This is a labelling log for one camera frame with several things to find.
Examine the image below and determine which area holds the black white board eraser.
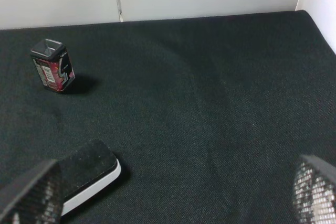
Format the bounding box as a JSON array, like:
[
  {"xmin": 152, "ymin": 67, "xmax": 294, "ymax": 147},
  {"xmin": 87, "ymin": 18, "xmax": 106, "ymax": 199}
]
[{"xmin": 59, "ymin": 140, "xmax": 121, "ymax": 216}]

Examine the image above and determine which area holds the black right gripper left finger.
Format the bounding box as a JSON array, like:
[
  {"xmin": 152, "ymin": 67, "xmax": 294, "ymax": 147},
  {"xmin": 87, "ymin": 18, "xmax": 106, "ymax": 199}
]
[{"xmin": 1, "ymin": 159, "xmax": 64, "ymax": 223}]

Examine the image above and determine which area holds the black table cloth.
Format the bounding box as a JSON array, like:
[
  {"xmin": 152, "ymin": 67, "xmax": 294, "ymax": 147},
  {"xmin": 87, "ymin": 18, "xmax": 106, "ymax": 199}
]
[{"xmin": 1, "ymin": 11, "xmax": 335, "ymax": 223}]

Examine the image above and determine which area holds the small black red box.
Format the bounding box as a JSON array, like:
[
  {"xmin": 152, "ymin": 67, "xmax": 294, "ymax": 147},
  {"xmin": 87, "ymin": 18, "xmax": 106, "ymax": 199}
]
[{"xmin": 29, "ymin": 39, "xmax": 75, "ymax": 93}]

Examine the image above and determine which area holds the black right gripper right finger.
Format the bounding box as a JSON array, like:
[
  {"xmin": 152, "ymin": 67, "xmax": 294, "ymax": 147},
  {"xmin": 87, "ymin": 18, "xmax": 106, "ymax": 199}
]
[{"xmin": 292, "ymin": 155, "xmax": 335, "ymax": 223}]

